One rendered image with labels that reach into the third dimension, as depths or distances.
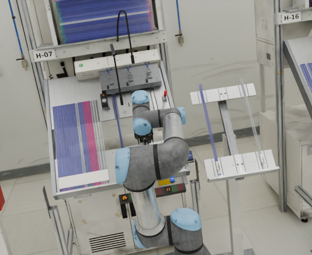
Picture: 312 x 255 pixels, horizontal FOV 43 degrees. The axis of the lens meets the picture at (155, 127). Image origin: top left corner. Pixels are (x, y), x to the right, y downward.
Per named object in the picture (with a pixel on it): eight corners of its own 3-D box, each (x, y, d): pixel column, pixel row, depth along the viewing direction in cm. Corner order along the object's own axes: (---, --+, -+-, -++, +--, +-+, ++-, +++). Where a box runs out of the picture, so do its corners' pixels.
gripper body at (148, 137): (138, 146, 184) (135, 129, 175) (135, 132, 190) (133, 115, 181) (154, 143, 185) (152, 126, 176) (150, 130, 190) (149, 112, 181)
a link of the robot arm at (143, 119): (159, 122, 158) (157, 102, 165) (130, 125, 158) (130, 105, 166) (161, 134, 164) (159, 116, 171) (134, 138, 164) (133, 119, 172)
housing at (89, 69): (160, 73, 239) (160, 59, 227) (79, 86, 235) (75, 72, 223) (157, 62, 243) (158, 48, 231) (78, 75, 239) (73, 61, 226)
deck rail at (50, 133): (59, 199, 202) (56, 195, 196) (55, 200, 202) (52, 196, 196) (49, 84, 234) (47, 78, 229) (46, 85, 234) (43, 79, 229)
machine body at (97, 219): (190, 249, 257) (180, 163, 236) (82, 271, 250) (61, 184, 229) (172, 200, 317) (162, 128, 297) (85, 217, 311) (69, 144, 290)
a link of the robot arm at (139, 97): (130, 102, 164) (130, 88, 170) (133, 120, 172) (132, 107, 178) (149, 101, 164) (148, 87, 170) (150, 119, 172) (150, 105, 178)
